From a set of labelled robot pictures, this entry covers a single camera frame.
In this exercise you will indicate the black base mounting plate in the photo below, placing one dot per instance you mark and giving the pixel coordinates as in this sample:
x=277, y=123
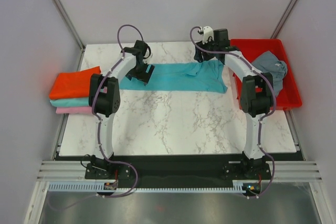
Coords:
x=122, y=166

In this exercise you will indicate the grey t shirt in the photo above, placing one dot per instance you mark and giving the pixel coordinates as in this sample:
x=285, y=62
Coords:
x=268, y=62

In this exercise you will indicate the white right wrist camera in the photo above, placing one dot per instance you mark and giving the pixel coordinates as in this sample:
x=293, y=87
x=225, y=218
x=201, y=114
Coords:
x=208, y=34

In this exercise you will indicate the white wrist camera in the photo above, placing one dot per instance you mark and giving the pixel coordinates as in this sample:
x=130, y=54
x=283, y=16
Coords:
x=208, y=34
x=149, y=56

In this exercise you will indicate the folded red t shirt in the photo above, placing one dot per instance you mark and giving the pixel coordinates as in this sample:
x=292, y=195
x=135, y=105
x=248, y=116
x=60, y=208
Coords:
x=70, y=85

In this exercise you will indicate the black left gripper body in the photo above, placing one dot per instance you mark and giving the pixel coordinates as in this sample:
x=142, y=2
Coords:
x=138, y=72

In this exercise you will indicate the red plastic bin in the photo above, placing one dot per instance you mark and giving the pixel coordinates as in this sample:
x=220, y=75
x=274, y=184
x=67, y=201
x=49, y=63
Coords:
x=289, y=97

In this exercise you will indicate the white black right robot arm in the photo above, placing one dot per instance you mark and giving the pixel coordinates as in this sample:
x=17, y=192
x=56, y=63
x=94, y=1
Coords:
x=257, y=96

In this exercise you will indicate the folded pink t shirt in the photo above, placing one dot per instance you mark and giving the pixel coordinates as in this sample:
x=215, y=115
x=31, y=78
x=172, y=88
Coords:
x=74, y=110

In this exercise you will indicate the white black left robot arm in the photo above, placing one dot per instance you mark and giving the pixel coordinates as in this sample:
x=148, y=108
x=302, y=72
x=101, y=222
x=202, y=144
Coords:
x=105, y=100

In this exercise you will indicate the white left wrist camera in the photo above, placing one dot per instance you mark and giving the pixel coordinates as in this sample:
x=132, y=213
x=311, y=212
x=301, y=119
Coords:
x=149, y=56

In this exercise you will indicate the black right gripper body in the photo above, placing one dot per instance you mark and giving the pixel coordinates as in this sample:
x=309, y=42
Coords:
x=209, y=46

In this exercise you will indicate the grey slotted cable duct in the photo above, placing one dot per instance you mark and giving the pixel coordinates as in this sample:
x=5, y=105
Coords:
x=154, y=184

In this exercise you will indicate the teal t shirt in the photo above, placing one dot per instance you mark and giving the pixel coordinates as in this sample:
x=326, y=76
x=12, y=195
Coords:
x=193, y=76
x=71, y=102

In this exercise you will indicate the aluminium frame rail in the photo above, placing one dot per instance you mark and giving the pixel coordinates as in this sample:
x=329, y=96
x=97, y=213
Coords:
x=283, y=171

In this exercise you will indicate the folded teal t shirt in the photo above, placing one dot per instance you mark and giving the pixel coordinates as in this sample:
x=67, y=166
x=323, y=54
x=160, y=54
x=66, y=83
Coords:
x=71, y=102

